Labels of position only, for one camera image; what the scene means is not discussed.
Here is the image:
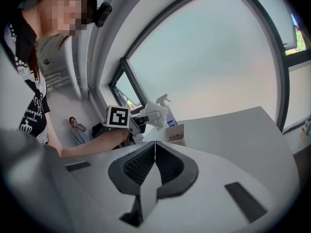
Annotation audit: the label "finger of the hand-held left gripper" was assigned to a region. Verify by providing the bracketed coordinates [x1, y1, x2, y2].
[138, 112, 160, 125]

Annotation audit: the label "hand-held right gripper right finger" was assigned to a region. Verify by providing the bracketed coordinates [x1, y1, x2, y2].
[155, 141, 199, 200]

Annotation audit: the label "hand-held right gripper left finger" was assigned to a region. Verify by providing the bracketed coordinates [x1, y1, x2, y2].
[107, 141, 156, 196]

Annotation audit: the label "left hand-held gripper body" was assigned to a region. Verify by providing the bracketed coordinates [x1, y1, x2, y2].
[104, 104, 147, 145]

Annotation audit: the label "white packet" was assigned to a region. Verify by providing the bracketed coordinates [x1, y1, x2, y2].
[142, 100, 169, 132]

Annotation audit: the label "white box container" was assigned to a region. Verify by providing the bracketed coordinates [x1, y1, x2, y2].
[165, 123, 187, 147]

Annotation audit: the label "person's left forearm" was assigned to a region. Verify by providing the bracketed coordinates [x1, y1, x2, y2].
[60, 128, 132, 159]

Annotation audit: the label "clear spray bottle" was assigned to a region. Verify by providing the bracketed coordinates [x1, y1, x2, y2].
[155, 94, 178, 128]

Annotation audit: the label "black bag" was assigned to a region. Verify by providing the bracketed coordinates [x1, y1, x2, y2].
[91, 122, 107, 138]

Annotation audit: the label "small tilted window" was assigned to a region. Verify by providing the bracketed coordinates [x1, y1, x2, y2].
[108, 64, 144, 109]

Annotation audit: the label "large frosted window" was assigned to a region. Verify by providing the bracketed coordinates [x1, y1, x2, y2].
[121, 0, 291, 132]

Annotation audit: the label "black white printed shirt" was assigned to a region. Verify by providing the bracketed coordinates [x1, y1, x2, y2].
[3, 8, 51, 146]

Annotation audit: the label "small colourful toy figure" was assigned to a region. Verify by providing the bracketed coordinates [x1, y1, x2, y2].
[300, 116, 311, 142]

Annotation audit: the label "white wall pipes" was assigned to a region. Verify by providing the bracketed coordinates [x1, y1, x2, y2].
[43, 66, 71, 92]

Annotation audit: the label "black head camera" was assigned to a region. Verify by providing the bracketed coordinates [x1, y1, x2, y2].
[93, 1, 113, 29]

